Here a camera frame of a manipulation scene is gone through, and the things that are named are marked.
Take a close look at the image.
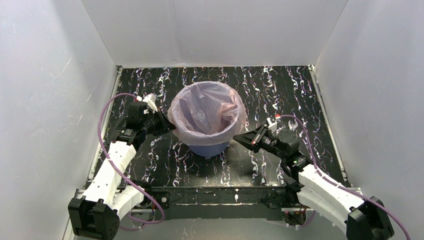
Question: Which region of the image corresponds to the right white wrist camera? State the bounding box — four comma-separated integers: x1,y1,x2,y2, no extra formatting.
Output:
266,114,281,134

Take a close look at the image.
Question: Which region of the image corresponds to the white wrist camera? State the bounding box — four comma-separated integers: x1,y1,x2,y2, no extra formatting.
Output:
266,114,281,134
135,93,158,114

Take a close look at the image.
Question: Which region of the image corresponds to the blue plastic trash bin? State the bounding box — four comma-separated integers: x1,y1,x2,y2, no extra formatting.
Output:
188,141,230,159

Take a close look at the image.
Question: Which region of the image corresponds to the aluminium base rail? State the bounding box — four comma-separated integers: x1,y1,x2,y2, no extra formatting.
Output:
64,187,377,240

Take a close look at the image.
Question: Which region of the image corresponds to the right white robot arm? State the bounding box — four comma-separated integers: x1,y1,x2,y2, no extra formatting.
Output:
233,125,395,240

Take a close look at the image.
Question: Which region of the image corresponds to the silver open-end wrench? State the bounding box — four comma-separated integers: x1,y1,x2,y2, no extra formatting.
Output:
288,120,299,131

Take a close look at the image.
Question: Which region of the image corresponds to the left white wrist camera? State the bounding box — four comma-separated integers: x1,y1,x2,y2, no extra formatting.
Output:
135,93,158,114

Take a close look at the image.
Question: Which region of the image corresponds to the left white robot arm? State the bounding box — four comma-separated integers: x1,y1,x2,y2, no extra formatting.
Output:
68,98,175,240

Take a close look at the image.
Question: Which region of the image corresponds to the pink plastic trash bag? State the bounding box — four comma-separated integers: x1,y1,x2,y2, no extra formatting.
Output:
167,81,247,146

